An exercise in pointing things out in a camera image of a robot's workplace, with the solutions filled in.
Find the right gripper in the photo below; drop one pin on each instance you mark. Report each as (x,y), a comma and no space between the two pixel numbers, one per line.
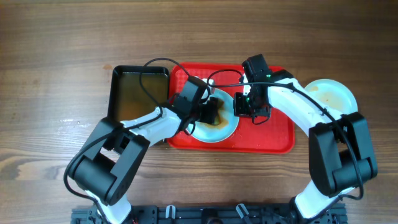
(240,110)

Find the white plate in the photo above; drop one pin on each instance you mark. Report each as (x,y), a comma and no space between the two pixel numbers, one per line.
(227,125)
(333,94)

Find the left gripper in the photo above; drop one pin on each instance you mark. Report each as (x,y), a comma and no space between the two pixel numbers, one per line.
(209,107)

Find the white plate bottom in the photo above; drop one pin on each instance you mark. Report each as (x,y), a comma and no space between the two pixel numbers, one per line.
(333,94)

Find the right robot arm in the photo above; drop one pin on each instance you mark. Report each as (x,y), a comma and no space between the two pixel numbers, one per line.
(341,154)

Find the black water tray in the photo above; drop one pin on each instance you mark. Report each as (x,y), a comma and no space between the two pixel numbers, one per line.
(133,89)

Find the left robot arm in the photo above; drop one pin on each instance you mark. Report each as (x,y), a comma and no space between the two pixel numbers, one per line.
(105,167)

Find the red plastic tray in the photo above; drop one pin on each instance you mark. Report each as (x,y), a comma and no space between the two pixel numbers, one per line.
(275,136)

